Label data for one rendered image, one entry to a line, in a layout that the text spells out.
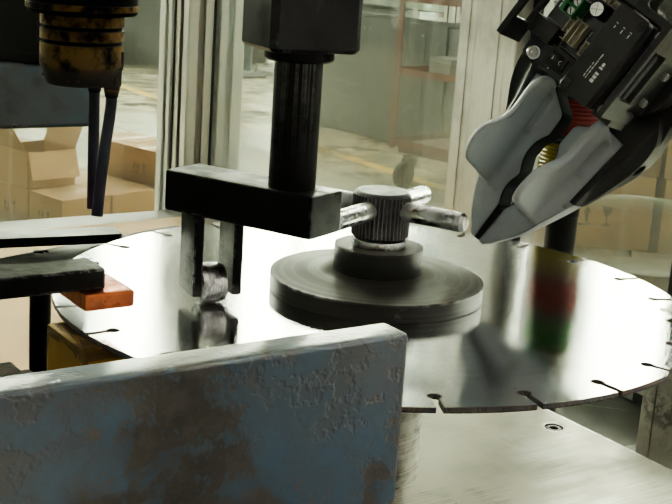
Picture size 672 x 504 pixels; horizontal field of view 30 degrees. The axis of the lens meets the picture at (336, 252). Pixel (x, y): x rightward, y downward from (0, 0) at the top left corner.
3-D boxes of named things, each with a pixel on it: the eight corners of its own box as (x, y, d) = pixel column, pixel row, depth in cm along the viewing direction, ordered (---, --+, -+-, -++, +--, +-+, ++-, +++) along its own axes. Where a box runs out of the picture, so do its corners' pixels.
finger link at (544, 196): (439, 234, 64) (551, 89, 61) (487, 240, 69) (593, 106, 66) (481, 274, 63) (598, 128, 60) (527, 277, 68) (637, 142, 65)
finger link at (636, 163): (527, 166, 66) (632, 32, 63) (540, 169, 68) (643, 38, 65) (591, 222, 64) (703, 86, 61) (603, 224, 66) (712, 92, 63)
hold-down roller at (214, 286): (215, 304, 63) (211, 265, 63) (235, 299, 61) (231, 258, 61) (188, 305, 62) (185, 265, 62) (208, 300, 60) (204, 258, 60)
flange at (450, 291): (464, 336, 59) (469, 284, 58) (240, 304, 61) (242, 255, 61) (495, 279, 69) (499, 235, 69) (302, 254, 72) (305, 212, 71)
